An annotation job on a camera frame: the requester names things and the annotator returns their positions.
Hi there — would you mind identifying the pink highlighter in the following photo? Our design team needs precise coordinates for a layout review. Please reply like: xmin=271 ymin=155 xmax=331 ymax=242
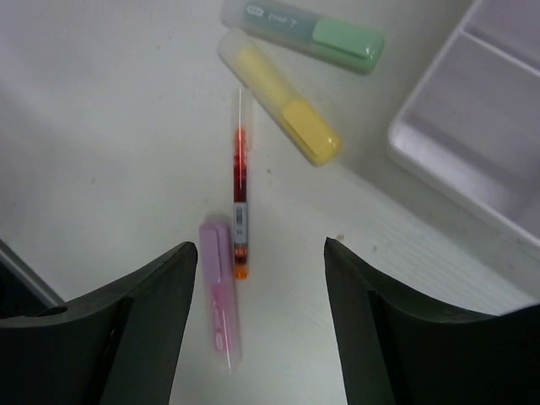
xmin=198 ymin=214 xmax=242 ymax=374

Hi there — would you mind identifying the yellow highlighter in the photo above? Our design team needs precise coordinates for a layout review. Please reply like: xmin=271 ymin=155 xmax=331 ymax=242
xmin=218 ymin=29 xmax=342 ymax=166

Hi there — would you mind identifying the white six-compartment organizer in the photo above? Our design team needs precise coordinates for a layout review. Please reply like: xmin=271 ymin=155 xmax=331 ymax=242
xmin=388 ymin=1 xmax=539 ymax=246

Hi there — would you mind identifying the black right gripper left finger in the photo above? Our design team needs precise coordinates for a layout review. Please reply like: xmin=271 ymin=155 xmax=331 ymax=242
xmin=1 ymin=242 xmax=197 ymax=404

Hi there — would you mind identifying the green highlighter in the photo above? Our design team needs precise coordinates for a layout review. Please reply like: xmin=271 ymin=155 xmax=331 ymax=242
xmin=220 ymin=1 xmax=385 ymax=74

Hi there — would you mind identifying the orange-red gel pen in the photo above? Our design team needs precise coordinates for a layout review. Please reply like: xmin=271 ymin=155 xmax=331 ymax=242
xmin=233 ymin=88 xmax=252 ymax=280

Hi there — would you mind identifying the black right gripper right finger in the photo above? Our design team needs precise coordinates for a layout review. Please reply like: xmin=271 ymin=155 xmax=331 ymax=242
xmin=324 ymin=239 xmax=539 ymax=404

